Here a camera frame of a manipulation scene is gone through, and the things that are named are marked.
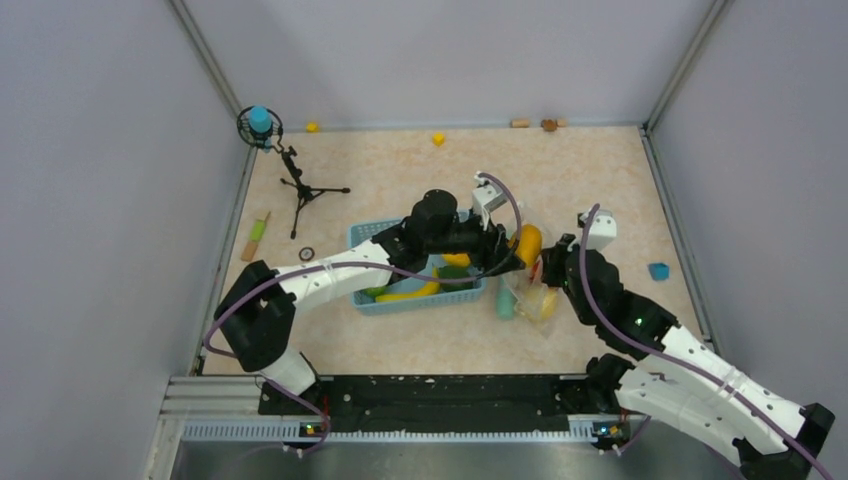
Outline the orange potato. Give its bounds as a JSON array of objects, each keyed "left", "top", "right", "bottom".
[{"left": 441, "top": 253, "right": 471, "bottom": 268}]

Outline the blue microphone on tripod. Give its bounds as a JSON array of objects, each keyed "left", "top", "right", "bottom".
[{"left": 236, "top": 105, "right": 351, "bottom": 239}]

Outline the green lime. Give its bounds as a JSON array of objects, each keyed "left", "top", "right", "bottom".
[{"left": 436, "top": 265, "right": 475, "bottom": 293}]

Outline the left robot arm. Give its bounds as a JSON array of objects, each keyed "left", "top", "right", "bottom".
[{"left": 211, "top": 182, "right": 525, "bottom": 414}]

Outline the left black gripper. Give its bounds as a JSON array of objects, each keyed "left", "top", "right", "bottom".
[{"left": 425, "top": 205, "right": 524, "bottom": 275}]

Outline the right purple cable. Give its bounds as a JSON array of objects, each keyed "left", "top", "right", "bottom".
[{"left": 578, "top": 203, "right": 836, "bottom": 480}]

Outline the blue small block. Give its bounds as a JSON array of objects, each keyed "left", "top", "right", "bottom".
[{"left": 648, "top": 262, "right": 671, "bottom": 282}]

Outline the teal foam roller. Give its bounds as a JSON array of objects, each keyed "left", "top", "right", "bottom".
[{"left": 495, "top": 276, "right": 517, "bottom": 320}]

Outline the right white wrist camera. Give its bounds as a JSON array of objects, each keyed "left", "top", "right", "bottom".
[{"left": 577, "top": 209, "right": 618, "bottom": 251}]

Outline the brown nut at wall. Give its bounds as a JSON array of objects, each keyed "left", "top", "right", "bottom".
[{"left": 540, "top": 119, "right": 559, "bottom": 132}]

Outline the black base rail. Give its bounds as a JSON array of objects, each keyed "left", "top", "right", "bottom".
[{"left": 258, "top": 374, "right": 620, "bottom": 435}]

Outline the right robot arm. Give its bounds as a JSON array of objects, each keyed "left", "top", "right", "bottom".
[{"left": 541, "top": 235, "right": 835, "bottom": 479}]

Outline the green wooden stick toy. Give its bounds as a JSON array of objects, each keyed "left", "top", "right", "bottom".
[{"left": 240, "top": 209, "right": 271, "bottom": 262}]

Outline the orange yellow mango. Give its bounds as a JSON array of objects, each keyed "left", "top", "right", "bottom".
[{"left": 511, "top": 224, "right": 543, "bottom": 268}]

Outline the red apple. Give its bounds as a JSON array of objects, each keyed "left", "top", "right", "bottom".
[{"left": 529, "top": 260, "right": 542, "bottom": 282}]

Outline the clear zip top bag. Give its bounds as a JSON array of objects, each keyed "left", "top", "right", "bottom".
[{"left": 493, "top": 198, "right": 564, "bottom": 339}]

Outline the light blue plastic basket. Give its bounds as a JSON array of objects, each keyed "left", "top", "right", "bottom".
[{"left": 346, "top": 218, "right": 487, "bottom": 316}]

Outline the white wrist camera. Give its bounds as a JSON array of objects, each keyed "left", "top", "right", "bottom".
[
  {"left": 577, "top": 209, "right": 618, "bottom": 251},
  {"left": 470, "top": 172, "right": 507, "bottom": 230}
]

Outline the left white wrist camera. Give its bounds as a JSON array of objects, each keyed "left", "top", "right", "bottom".
[{"left": 470, "top": 172, "right": 507, "bottom": 230}]

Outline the yellow banana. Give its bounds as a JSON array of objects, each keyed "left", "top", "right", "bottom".
[{"left": 375, "top": 277, "right": 441, "bottom": 303}]

